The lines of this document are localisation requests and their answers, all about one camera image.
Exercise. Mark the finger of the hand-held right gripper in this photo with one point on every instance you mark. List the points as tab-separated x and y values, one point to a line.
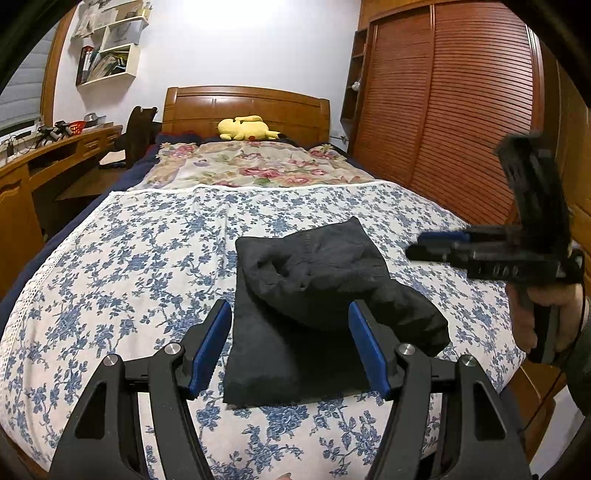
434	254
443	237

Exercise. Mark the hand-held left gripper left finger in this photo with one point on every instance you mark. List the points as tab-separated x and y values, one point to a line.
212	346

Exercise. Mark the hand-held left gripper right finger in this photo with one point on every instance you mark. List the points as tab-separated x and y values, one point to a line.
369	350

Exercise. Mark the black jacket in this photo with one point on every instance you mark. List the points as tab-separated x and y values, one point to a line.
295	277

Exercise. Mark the person's right hand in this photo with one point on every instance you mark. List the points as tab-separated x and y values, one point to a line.
521	314

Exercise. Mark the blue floral white bed sheet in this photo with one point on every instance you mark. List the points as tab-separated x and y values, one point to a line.
138	258

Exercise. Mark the wooden louvered wardrobe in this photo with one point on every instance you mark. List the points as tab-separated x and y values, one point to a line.
461	115

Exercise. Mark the pink flowered blanket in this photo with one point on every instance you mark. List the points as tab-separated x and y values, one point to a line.
258	166

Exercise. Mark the yellow plush toy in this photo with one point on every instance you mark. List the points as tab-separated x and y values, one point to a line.
242	128

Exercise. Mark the dark brown chair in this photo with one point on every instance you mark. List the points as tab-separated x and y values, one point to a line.
136	134

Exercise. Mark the wooden headboard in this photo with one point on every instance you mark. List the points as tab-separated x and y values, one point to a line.
240	101

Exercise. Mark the wooden desk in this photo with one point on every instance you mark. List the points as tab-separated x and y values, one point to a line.
23	184

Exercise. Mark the grey metal pot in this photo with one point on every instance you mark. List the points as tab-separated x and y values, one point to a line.
92	118

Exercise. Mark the row of small desk items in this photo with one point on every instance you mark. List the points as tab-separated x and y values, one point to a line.
51	131

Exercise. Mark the stack of books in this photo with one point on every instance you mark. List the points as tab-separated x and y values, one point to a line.
87	64

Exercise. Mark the grey window blind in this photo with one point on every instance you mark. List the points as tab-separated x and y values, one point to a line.
23	92

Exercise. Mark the wooden bed side rail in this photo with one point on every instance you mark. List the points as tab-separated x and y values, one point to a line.
531	401

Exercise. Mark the white wall shelf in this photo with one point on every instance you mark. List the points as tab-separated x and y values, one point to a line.
134	60

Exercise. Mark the wooden window frame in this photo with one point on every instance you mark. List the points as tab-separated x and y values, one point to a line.
55	60

